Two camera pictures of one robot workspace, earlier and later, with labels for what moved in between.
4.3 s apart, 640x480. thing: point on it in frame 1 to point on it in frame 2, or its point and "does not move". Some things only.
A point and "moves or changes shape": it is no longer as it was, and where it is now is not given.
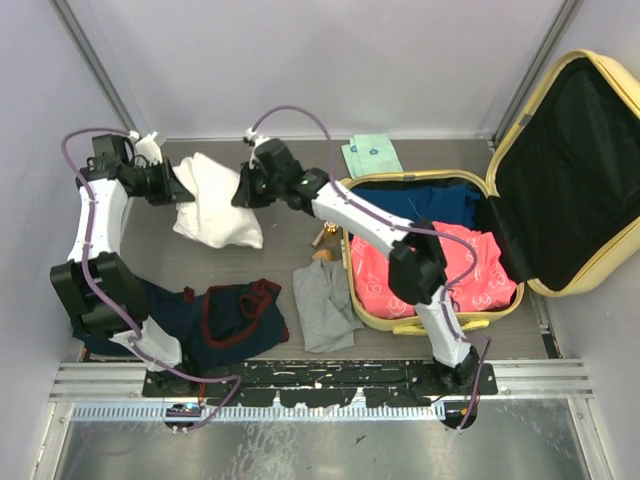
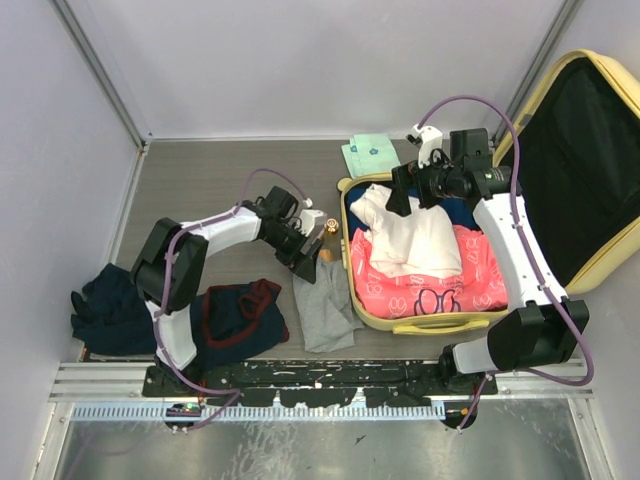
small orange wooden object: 322,254 does not move
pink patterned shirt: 477,273 does not move
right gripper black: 243,195 to 398,201
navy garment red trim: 236,321 does not move
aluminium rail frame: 97,390 does not move
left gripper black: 172,188 to 306,269
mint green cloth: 369,154 does not move
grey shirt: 328,315 does not move
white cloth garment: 211,218 moves or changes shape
